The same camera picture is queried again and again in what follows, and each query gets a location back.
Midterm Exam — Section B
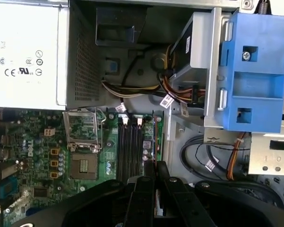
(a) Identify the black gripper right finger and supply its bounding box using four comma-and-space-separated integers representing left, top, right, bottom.
158, 161, 284, 227

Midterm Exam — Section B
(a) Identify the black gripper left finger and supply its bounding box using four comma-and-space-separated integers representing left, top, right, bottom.
13, 162, 157, 227

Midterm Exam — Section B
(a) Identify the black PC case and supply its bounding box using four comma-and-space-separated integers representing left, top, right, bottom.
0, 0, 284, 227

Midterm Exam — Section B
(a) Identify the CPU socket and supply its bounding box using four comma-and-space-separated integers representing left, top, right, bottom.
70, 152, 99, 180

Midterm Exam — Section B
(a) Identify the green motherboard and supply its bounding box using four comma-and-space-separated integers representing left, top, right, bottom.
0, 107, 165, 227

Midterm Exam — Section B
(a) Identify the metal socket cover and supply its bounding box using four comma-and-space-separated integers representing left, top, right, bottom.
62, 109, 103, 151

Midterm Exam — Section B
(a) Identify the silver drive cage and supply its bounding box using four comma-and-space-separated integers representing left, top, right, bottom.
190, 6, 284, 175

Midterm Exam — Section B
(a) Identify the blue drive bay latch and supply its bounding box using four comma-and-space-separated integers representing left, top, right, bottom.
221, 11, 284, 132

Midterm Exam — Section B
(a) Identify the blue expansion slot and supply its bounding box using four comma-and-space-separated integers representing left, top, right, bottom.
0, 176, 18, 200

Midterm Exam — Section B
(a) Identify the black optical drive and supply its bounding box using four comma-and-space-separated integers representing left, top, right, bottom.
169, 13, 195, 80

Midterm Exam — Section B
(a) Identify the grey power supply unit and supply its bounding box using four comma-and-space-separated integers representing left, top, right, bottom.
0, 0, 104, 112

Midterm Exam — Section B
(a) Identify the black looped wire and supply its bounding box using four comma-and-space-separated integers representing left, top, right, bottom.
181, 135, 228, 182

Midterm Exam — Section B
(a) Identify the orange wire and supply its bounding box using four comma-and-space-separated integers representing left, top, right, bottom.
227, 132, 248, 182

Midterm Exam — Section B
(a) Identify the wire locking lever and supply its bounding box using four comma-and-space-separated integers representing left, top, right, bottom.
94, 106, 107, 151

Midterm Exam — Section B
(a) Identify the yellow black wire bundle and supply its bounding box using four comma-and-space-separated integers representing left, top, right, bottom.
100, 44, 180, 102

